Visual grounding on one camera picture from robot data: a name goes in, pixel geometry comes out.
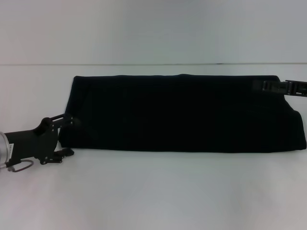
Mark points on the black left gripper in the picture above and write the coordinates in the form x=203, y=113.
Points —
x=36, y=141

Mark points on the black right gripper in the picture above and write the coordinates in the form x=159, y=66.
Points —
x=297, y=88

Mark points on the black t-shirt with FREE print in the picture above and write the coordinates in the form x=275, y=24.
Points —
x=180, y=115

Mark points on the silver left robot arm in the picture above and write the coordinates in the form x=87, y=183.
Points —
x=4, y=148

